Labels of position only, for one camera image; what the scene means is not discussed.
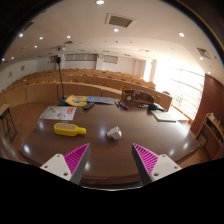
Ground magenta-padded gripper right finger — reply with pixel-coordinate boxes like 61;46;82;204
131;142;183;186

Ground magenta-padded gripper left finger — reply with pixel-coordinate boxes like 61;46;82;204
39;142;92;185

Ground yellow power strip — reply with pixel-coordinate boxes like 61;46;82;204
53;122;87;137

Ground grey notebook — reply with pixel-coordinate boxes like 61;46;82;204
150;109;178;123

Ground white printed booklet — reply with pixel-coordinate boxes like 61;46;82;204
39;105;78;121

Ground wooden shelf unit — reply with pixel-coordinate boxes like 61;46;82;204
196;112;224;160

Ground black gooseneck microphone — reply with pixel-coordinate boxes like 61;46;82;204
55;56;69;107

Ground black remote control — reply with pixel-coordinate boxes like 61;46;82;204
82;102;96;111

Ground red marker pen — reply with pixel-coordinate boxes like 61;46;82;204
118;101;130;111

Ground rows of wooden seats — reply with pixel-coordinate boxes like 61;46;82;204
0;68;173;111

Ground small wooden side desk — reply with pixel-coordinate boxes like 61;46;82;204
0;103;18;144

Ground blue booklet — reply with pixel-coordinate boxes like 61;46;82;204
85;95;116;105

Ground large bright window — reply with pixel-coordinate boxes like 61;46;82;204
153;61;205;121

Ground recessed ceiling lights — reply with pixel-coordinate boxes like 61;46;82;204
18;0;205;61

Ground square ceiling air vent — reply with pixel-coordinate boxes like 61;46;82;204
105;12;136;29

